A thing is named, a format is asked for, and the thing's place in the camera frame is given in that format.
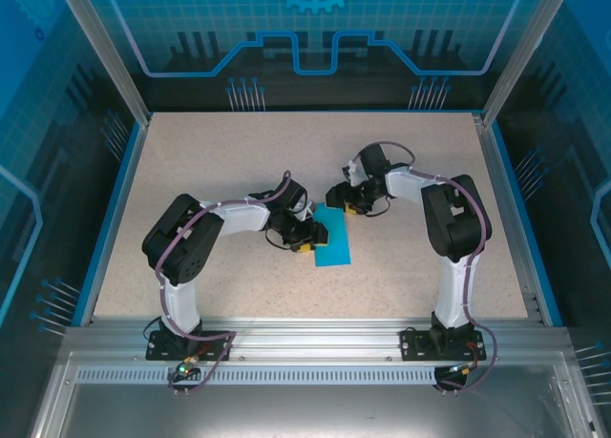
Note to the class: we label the aluminium frame post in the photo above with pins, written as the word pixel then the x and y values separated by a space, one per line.
pixel 105 51
pixel 522 51

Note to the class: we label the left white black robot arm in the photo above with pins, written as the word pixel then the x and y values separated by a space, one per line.
pixel 183 295

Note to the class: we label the grey metal tray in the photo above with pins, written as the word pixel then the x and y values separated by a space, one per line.
pixel 305 409

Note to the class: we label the aluminium side rail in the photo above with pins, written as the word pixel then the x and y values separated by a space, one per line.
pixel 489 147

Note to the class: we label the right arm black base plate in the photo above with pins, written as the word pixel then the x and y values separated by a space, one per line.
pixel 411 345

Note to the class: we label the blue table edge strip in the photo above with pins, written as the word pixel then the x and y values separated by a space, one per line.
pixel 520 209
pixel 116 209

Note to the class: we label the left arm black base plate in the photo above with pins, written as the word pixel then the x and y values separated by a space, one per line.
pixel 155 352

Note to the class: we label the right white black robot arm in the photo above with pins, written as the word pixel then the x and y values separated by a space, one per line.
pixel 451 295

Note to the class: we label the blue cloth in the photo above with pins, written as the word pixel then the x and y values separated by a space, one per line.
pixel 336 249

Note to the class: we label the wide aluminium base rail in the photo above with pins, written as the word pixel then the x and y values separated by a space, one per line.
pixel 315 338

